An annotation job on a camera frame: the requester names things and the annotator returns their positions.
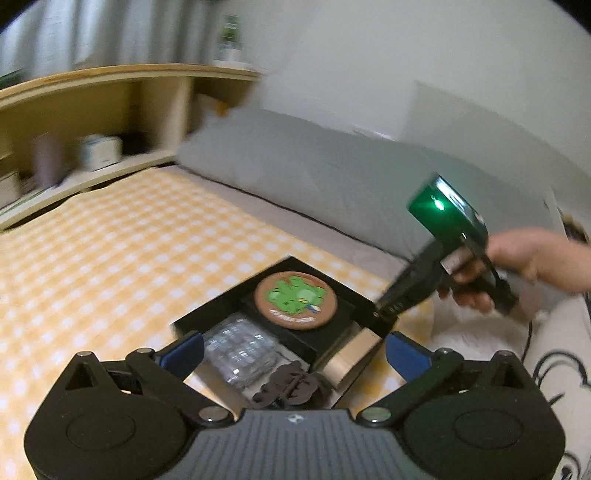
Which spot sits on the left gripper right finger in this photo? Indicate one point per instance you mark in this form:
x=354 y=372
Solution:
x=425 y=372

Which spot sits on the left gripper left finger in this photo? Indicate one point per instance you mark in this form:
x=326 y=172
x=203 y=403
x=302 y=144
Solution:
x=161 y=375

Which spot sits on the large black box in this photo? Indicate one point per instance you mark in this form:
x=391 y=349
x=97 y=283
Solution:
x=238 y=399

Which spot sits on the brown tape roll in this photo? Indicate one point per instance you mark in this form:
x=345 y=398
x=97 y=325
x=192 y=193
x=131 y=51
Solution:
x=347 y=357

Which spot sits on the clear plastic blister tray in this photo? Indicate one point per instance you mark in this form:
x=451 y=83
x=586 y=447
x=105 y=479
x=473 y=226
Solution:
x=240 y=350

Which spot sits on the brown claw hair clip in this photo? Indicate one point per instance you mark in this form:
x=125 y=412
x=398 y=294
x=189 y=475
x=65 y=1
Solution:
x=292 y=388

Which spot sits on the cork coaster green bear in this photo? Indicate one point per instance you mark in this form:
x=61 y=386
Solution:
x=295 y=300

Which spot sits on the person right hand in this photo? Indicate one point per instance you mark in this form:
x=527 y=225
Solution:
x=534 y=254

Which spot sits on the yellow checkered cloth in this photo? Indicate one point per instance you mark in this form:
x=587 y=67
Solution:
x=105 y=271

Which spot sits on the grey duvet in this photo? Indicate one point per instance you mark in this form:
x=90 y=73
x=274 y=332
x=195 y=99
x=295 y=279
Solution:
x=357 y=186

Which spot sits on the small black closed box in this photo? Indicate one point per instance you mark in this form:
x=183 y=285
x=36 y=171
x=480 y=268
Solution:
x=315 y=346

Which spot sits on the white tissue box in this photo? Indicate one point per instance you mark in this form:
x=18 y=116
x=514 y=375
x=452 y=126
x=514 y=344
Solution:
x=98 y=151

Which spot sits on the purple container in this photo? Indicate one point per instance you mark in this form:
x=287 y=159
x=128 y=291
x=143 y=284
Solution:
x=48 y=161

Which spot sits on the wooden headboard shelf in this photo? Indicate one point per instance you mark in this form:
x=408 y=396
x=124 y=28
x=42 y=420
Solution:
x=153 y=105

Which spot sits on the small potted plant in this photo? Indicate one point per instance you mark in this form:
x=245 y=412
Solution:
x=230 y=39

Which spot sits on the grey curtain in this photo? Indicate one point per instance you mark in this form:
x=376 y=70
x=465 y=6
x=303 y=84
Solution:
x=51 y=37

